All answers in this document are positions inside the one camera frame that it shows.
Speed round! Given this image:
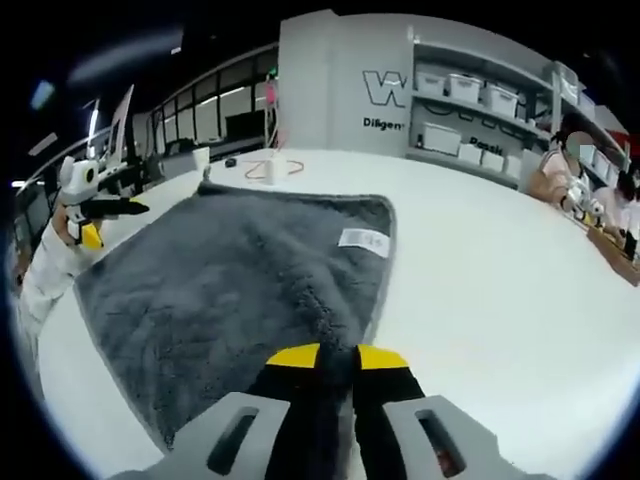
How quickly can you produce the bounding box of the white charger block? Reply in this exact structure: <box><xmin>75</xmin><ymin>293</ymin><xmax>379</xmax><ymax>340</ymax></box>
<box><xmin>263</xmin><ymin>157</ymin><xmax>287</xmax><ymax>185</ymax></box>

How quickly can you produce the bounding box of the grey towel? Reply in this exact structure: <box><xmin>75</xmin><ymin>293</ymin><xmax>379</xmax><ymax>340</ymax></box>
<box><xmin>73</xmin><ymin>180</ymin><xmax>399</xmax><ymax>451</ymax></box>

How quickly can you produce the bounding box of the roll-up banner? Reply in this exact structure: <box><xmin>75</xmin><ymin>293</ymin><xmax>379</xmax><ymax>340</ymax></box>
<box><xmin>107</xmin><ymin>84</ymin><xmax>135</xmax><ymax>161</ymax></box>

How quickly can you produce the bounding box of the wooden tray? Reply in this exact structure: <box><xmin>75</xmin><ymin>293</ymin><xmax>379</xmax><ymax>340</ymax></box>
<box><xmin>587</xmin><ymin>224</ymin><xmax>640</xmax><ymax>287</ymax></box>

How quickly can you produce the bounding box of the black monitor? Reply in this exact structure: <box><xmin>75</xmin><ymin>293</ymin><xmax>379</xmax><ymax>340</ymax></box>
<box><xmin>224</xmin><ymin>112</ymin><xmax>266</xmax><ymax>147</ymax></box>

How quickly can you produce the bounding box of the red cable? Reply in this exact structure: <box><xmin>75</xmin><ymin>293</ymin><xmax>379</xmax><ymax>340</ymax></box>
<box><xmin>243</xmin><ymin>158</ymin><xmax>306</xmax><ymax>182</ymax></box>

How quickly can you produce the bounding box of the group of white storage boxes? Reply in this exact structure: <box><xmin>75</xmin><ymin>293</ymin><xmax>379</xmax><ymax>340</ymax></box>
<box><xmin>414</xmin><ymin>69</ymin><xmax>621</xmax><ymax>181</ymax></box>

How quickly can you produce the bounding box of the grey metal shelf rack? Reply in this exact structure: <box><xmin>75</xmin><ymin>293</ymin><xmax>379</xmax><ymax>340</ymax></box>
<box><xmin>405</xmin><ymin>39</ymin><xmax>634</xmax><ymax>189</ymax></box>

